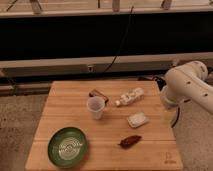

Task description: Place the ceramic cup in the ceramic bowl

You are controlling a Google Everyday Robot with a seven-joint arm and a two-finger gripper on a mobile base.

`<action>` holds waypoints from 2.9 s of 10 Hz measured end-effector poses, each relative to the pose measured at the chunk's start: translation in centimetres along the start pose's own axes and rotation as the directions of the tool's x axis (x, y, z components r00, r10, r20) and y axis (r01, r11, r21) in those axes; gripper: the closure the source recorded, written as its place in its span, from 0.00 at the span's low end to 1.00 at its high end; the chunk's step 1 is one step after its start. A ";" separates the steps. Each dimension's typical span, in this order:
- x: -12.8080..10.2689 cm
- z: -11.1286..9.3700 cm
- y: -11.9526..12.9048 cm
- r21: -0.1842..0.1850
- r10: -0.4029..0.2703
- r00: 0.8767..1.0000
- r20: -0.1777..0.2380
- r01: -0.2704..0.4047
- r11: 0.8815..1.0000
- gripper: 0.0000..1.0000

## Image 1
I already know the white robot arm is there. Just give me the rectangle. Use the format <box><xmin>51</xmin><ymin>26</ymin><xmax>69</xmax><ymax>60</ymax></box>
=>
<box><xmin>159</xmin><ymin>61</ymin><xmax>213</xmax><ymax>124</ymax></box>

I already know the white rectangular sponge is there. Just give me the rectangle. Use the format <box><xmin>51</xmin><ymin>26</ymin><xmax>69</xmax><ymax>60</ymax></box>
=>
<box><xmin>127</xmin><ymin>112</ymin><xmax>148</xmax><ymax>128</ymax></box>

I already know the dark brown chili pepper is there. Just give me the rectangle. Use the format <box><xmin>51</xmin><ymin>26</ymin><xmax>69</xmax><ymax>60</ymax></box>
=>
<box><xmin>119</xmin><ymin>135</ymin><xmax>141</xmax><ymax>149</ymax></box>

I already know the brown rectangular bar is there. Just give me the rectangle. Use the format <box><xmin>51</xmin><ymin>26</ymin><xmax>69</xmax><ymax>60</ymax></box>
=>
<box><xmin>89</xmin><ymin>89</ymin><xmax>109</xmax><ymax>104</ymax></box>

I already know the black floor cable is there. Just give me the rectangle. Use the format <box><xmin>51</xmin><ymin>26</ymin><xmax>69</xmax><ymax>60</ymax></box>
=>
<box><xmin>138</xmin><ymin>75</ymin><xmax>168</xmax><ymax>90</ymax></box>

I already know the black hanging cable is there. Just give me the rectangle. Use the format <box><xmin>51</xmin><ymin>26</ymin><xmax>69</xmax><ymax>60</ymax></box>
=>
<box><xmin>101</xmin><ymin>4</ymin><xmax>135</xmax><ymax>74</ymax></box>

